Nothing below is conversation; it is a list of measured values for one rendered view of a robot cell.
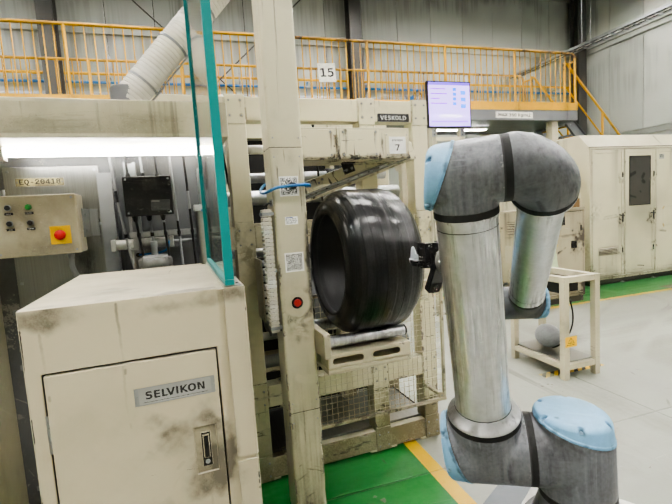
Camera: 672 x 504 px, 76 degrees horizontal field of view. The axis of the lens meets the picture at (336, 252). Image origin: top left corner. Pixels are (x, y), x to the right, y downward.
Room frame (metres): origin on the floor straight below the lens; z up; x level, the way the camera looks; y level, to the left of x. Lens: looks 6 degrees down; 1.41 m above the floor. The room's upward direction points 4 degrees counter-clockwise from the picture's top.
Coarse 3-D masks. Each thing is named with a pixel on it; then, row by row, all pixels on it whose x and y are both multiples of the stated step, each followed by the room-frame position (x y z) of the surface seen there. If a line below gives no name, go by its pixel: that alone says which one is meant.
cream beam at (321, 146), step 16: (304, 128) 1.95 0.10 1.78; (320, 128) 1.98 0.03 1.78; (336, 128) 2.00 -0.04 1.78; (352, 128) 2.03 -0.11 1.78; (368, 128) 2.06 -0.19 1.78; (384, 128) 2.09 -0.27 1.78; (400, 128) 2.12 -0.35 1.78; (304, 144) 1.95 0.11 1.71; (320, 144) 1.97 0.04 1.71; (336, 144) 2.00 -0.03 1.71; (352, 144) 2.02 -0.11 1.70; (368, 144) 2.05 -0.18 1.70; (384, 144) 2.08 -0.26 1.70; (304, 160) 1.96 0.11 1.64; (320, 160) 2.00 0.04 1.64; (336, 160) 2.04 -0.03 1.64; (352, 160) 2.08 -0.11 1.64; (368, 160) 2.12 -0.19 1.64; (384, 160) 2.17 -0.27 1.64
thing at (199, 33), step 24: (192, 0) 1.11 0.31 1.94; (192, 24) 1.18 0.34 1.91; (192, 48) 1.26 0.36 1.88; (192, 72) 1.34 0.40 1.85; (192, 96) 1.37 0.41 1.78; (216, 96) 0.87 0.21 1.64; (216, 120) 0.87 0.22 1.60; (216, 144) 0.87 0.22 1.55; (216, 168) 0.87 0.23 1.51; (216, 192) 0.94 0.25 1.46; (216, 216) 0.99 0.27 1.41; (216, 240) 1.05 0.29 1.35; (216, 264) 1.11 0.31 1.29
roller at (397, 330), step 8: (376, 328) 1.71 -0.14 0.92; (384, 328) 1.70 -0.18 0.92; (392, 328) 1.71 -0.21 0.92; (400, 328) 1.72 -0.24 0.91; (336, 336) 1.63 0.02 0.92; (344, 336) 1.64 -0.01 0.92; (352, 336) 1.65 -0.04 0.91; (360, 336) 1.66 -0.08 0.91; (368, 336) 1.67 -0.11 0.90; (376, 336) 1.68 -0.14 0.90; (384, 336) 1.69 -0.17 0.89; (392, 336) 1.71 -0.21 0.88; (336, 344) 1.62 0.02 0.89; (344, 344) 1.63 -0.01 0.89
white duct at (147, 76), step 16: (224, 0) 1.89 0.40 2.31; (176, 16) 1.81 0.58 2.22; (160, 32) 1.81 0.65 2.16; (176, 32) 1.79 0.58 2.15; (160, 48) 1.77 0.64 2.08; (176, 48) 1.80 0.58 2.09; (144, 64) 1.75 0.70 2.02; (160, 64) 1.77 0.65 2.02; (176, 64) 1.83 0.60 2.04; (128, 80) 1.73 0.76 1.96; (144, 80) 1.74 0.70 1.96; (160, 80) 1.79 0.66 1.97; (128, 96) 1.72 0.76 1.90; (144, 96) 1.76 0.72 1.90
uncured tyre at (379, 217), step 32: (352, 192) 1.72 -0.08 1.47; (384, 192) 1.75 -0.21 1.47; (320, 224) 2.01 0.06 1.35; (352, 224) 1.58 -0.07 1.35; (384, 224) 1.59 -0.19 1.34; (416, 224) 1.68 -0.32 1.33; (320, 256) 2.06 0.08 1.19; (352, 256) 1.55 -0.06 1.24; (384, 256) 1.55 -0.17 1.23; (320, 288) 1.94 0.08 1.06; (352, 288) 1.55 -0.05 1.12; (384, 288) 1.55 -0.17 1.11; (416, 288) 1.61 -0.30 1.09; (352, 320) 1.62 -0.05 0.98; (384, 320) 1.65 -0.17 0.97
